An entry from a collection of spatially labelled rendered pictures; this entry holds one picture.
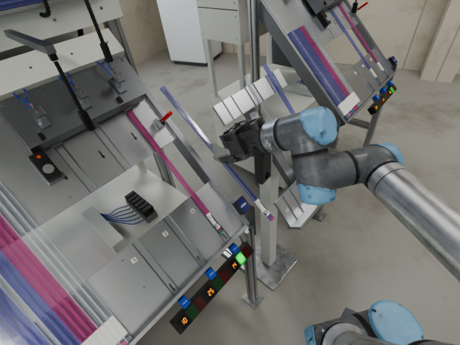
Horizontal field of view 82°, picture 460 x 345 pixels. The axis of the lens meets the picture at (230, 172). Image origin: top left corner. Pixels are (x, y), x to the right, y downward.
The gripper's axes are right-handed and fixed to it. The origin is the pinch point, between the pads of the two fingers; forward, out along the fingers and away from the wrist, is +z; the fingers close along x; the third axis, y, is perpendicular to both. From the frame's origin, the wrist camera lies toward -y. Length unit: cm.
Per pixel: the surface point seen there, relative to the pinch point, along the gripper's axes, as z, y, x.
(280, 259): 42, -88, -32
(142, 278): 13.3, -15.7, 34.7
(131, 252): 15.1, -8.4, 32.1
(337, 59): 97, -46, -335
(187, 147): 14.4, 5.1, -1.4
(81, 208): 74, 1, 25
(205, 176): 13.0, -6.5, -0.4
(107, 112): 17.3, 26.3, 12.7
